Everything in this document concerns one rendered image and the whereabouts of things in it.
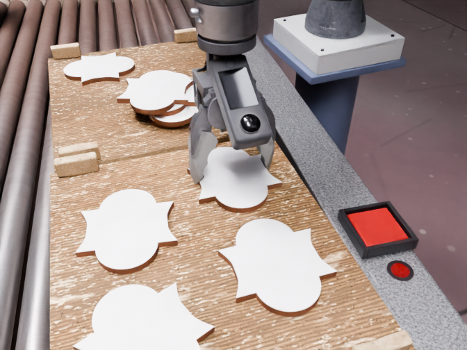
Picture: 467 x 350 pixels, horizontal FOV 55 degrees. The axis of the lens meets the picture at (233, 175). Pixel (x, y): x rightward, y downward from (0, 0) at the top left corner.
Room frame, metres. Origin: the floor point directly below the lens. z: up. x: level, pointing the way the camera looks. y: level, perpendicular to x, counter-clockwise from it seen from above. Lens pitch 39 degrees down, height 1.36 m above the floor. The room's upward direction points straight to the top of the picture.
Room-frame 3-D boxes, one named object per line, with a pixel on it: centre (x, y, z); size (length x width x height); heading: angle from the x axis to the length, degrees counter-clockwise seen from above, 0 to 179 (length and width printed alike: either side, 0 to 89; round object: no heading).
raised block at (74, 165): (0.52, 0.23, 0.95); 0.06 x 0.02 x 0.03; 107
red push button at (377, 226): (0.42, -0.19, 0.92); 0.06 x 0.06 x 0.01; 14
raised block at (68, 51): (0.92, 0.36, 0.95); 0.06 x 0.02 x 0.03; 109
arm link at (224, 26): (0.53, 0.01, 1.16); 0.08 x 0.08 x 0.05
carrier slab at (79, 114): (0.78, 0.17, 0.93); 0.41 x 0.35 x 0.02; 19
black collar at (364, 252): (0.42, -0.19, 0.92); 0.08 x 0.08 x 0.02; 14
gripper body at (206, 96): (0.53, 0.01, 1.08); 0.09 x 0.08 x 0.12; 18
